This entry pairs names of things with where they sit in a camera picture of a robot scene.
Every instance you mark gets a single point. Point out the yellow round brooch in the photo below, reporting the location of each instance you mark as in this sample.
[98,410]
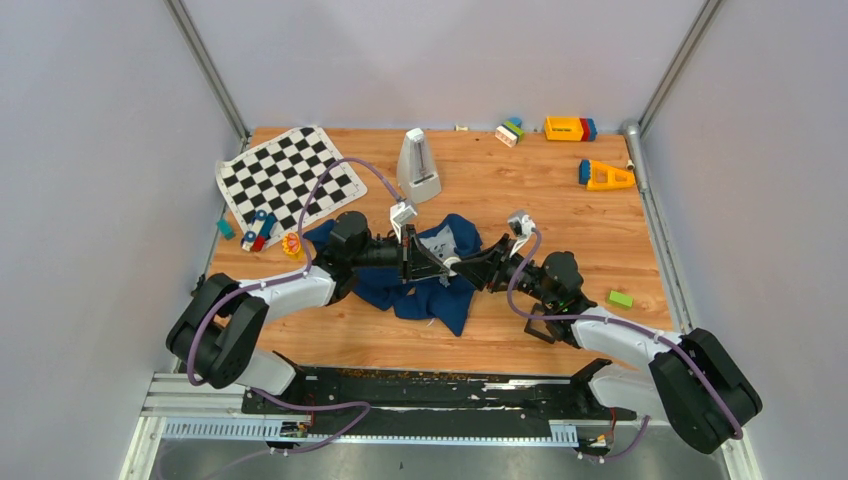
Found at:
[449,263]

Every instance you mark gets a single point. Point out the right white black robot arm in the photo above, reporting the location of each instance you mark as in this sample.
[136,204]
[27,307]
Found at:
[687,380]

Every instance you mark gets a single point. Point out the teal small block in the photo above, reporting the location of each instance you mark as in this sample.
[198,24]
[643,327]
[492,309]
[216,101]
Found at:
[225,229]

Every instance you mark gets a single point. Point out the orange small ring toy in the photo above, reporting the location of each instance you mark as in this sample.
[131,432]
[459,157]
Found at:
[292,246]

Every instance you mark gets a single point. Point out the yellow blue toy ramp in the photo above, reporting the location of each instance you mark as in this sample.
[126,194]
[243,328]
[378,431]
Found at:
[598,176]

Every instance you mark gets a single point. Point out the blue cartoon print shirt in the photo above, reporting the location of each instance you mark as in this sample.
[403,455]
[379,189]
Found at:
[427,299]

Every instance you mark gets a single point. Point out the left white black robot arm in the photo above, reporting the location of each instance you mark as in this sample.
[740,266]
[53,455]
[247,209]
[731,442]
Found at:
[217,334]

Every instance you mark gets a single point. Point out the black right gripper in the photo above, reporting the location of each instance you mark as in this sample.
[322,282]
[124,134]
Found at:
[490,264]

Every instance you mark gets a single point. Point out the white green blue blocks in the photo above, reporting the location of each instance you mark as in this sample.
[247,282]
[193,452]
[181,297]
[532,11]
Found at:
[510,132]

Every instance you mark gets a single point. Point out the green small block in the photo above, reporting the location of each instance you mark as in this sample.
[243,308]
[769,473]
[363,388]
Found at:
[620,299]

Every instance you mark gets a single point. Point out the white metronome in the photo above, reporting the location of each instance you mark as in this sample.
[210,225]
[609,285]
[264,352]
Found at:
[417,174]

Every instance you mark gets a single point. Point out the checkered chessboard mat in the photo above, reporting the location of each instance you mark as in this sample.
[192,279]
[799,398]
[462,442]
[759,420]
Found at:
[285,175]

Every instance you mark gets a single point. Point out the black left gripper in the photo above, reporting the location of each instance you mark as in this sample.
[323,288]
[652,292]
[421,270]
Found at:
[414,261]

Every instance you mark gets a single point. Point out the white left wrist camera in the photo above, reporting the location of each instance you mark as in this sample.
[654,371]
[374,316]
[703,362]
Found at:
[400,214]

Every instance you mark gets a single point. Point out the yellow toy block bin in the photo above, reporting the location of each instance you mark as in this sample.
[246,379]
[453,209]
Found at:
[570,129]

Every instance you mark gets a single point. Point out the red white blue toy car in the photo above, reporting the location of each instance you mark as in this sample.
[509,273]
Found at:
[259,231]

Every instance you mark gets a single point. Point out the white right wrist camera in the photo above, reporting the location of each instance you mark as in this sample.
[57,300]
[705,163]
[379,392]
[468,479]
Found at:
[522,225]

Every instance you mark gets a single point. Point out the grey metal pipe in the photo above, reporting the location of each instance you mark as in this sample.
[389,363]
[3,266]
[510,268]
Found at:
[633,136]

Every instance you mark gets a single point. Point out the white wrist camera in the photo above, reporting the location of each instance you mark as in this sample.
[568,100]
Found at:
[522,225]
[400,214]

